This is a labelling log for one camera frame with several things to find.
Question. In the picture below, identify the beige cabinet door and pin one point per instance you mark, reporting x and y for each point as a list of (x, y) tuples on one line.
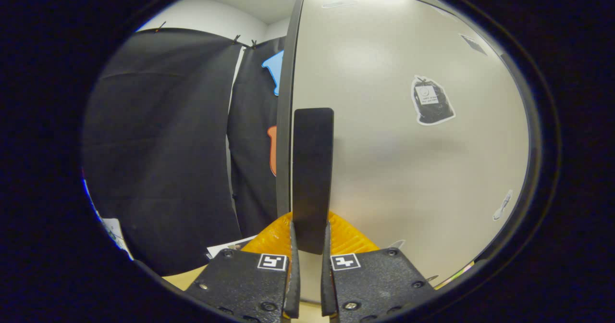
[(384, 159)]

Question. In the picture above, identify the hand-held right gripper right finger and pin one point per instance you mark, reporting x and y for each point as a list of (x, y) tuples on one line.
[(375, 284)]

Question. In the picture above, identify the black backdrop cloth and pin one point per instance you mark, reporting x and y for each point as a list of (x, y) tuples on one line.
[(158, 159)]

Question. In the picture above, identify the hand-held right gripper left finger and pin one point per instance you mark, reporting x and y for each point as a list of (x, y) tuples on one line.
[(250, 284)]

